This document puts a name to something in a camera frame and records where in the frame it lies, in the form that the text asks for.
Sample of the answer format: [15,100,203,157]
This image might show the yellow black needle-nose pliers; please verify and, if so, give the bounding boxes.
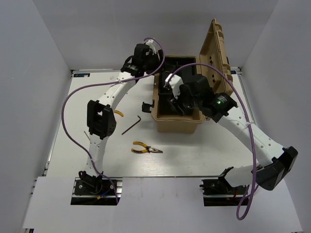
[131,141,163,154]

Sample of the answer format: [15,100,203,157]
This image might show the black toolbox tray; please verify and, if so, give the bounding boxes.
[158,56,197,116]

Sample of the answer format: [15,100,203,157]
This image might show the blue table label left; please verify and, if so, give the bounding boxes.
[73,73,90,78]

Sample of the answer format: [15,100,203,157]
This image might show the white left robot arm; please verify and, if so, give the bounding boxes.
[79,39,163,194]

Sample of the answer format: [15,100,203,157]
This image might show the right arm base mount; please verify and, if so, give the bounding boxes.
[199,179,246,207]

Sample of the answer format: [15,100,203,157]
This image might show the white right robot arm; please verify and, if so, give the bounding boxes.
[165,74,298,194]

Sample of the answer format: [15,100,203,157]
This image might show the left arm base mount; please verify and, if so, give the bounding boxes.
[70,178,122,206]

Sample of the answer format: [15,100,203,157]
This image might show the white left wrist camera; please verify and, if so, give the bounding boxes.
[145,39,157,53]

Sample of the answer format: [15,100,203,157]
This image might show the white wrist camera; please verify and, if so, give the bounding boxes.
[145,39,157,53]
[164,74,183,99]

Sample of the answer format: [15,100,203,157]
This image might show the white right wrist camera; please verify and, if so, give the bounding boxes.
[164,74,183,99]

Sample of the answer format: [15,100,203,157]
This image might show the yellow black pliers near arm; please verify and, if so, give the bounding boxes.
[114,110,124,117]

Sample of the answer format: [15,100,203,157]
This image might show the tan plastic toolbox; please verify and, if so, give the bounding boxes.
[141,19,234,133]

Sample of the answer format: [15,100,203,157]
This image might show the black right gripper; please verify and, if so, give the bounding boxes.
[167,84,202,117]

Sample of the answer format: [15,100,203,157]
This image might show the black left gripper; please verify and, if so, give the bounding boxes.
[143,49,174,74]

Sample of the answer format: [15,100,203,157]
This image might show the small brown hex key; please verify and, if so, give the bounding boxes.
[121,115,141,135]

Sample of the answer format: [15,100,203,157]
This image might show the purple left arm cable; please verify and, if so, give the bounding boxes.
[61,37,164,204]

